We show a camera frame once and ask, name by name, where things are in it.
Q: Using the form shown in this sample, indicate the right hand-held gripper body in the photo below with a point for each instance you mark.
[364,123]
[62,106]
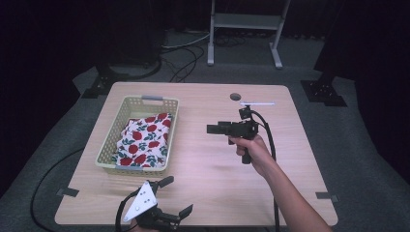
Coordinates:
[243,129]

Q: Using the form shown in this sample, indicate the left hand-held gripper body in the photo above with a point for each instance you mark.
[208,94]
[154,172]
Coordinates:
[143,201]

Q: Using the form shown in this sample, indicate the red floral white cloth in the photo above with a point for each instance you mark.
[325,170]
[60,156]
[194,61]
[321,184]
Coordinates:
[143,141]

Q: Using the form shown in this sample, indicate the pale yellow plastic basket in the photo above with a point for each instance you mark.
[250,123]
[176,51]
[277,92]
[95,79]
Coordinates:
[111,141]

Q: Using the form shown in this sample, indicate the person's right hand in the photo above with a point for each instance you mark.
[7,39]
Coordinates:
[254,153]

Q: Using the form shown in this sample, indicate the person's left hand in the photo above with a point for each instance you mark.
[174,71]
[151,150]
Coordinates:
[141,229]

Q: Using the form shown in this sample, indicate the round table grommet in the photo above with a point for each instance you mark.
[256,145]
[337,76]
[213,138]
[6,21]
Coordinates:
[235,96]

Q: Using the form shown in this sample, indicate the dark tape piece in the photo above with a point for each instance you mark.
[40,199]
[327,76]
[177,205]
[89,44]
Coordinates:
[67,192]
[327,196]

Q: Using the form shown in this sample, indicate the black stand base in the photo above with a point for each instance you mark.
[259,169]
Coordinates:
[323,93]
[103,82]

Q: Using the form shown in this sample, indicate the white metal stand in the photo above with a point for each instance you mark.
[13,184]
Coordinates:
[246,21]

